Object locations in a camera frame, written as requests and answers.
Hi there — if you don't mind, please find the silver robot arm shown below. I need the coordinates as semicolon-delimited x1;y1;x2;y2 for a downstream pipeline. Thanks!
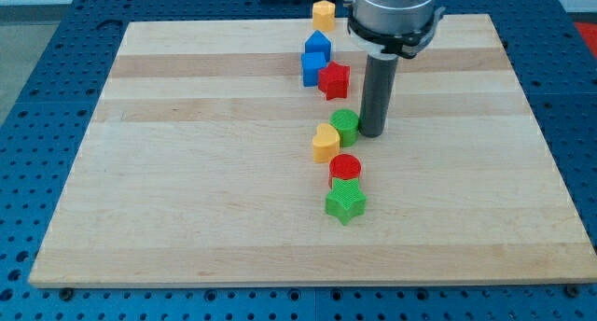
344;0;437;35

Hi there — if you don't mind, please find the red circle block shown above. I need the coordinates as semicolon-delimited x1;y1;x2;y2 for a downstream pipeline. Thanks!
328;154;362;188

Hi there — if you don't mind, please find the green circle block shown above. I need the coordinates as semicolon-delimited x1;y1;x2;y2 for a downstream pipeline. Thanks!
329;108;359;147

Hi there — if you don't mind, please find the green star block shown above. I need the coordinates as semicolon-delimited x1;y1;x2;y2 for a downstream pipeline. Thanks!
325;177;367;226

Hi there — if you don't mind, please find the red star block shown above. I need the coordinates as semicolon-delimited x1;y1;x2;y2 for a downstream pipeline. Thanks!
318;62;351;100

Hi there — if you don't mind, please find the yellow heart block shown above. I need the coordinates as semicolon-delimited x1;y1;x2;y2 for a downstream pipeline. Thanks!
312;123;340;163

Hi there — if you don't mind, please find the blue cube block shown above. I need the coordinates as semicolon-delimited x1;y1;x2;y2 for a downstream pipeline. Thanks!
300;52;327;87

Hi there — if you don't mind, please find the light wooden board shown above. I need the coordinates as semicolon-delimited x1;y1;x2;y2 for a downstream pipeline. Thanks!
29;14;596;288

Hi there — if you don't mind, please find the blue pentagon block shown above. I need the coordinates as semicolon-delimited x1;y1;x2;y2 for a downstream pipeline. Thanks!
304;30;332;63

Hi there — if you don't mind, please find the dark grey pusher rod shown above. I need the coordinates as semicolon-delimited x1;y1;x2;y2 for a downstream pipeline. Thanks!
359;55;398;137

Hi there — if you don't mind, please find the yellow hexagon block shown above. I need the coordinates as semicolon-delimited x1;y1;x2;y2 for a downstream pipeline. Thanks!
312;0;336;32

